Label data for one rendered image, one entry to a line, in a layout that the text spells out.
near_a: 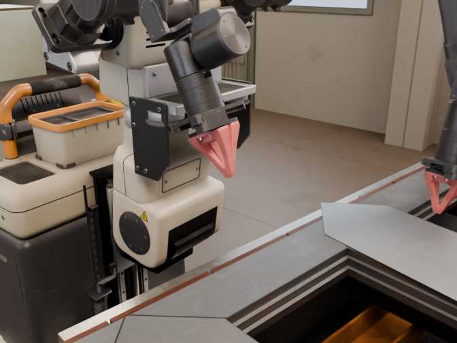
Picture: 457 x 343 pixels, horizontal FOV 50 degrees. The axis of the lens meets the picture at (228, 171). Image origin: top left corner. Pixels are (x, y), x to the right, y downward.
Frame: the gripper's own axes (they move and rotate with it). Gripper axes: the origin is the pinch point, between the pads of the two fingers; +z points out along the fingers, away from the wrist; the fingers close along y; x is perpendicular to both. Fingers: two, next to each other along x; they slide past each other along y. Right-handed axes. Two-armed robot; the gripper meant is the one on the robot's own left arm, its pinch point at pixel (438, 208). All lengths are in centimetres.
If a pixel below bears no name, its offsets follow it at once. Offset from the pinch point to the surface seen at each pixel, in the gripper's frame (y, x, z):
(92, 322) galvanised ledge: -48, 35, 30
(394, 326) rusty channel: -10.0, -1.9, 20.6
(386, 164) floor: 236, 137, 29
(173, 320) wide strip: -54, 7, 13
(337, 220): -17.1, 9.8, 4.2
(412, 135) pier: 276, 143, 8
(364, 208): -9.6, 9.5, 2.4
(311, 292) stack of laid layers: -33.0, 1.7, 11.0
